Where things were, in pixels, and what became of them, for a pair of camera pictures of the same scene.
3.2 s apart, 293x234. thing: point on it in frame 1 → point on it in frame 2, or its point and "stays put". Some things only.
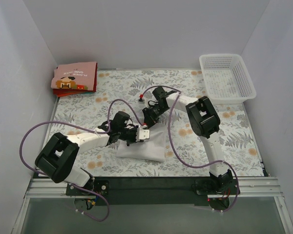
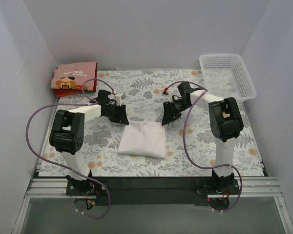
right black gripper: x=149 y=118 → x=171 y=111
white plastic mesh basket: x=226 y=79 stays put
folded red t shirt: x=61 y=92 stays put
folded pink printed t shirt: x=79 y=76 stays put
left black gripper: x=132 y=134 → x=118 y=113
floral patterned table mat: x=155 y=123 stays put
